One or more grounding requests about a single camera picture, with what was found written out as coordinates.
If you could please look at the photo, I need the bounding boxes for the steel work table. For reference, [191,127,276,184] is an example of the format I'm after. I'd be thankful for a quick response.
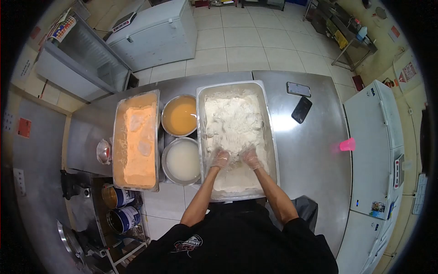
[66,70,353,257]

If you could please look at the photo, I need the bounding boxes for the blue labelled tin can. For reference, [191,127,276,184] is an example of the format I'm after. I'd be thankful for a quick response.
[102,185,137,210]
[107,206,142,235]

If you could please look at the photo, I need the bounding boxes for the black smartphone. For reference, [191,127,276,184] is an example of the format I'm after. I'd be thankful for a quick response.
[291,96,313,124]

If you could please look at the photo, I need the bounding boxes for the person's left hand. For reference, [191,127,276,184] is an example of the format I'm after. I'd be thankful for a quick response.
[210,149,231,170]

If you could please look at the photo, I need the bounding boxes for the person's right hand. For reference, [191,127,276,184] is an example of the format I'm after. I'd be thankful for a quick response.
[240,148,263,171]

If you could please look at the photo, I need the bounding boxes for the steel machine with disc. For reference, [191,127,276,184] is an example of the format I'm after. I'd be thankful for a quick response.
[56,220,113,274]

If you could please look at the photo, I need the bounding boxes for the white chest freezer with scale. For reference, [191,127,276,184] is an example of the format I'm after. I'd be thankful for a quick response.
[336,79,406,274]

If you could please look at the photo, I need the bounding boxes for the smartphone with lit screen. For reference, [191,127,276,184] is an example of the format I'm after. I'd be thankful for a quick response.
[286,82,311,98]

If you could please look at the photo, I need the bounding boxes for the digital kitchen scale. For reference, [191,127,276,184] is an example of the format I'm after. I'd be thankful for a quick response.
[112,12,138,33]

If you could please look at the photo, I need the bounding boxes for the glass top display freezer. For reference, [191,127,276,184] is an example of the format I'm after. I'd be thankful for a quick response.
[35,12,133,103]

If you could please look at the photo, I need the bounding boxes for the steel tray of white flour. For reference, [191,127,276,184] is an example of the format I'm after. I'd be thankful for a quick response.
[196,80,280,202]

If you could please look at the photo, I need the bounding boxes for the steel bowl of orange liquid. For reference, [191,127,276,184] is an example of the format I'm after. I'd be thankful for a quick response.
[161,94,198,138]

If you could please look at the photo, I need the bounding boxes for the steel bowl of white liquid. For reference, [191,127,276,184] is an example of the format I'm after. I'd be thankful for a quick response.
[161,137,201,186]

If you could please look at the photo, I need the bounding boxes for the person's body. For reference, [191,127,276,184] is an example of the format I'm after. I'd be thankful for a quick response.
[126,199,339,274]

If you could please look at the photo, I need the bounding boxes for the steel sink counter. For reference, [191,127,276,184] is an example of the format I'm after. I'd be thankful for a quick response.
[303,0,378,72]

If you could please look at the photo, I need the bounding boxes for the plastic wrapped small container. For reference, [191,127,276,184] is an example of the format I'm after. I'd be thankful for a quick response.
[96,139,113,166]

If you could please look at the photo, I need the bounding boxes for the person's right fingers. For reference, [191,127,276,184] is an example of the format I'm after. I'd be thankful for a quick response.
[240,148,258,163]

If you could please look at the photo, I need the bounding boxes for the steel tray of orange breading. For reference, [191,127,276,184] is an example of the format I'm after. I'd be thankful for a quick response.
[112,89,161,192]

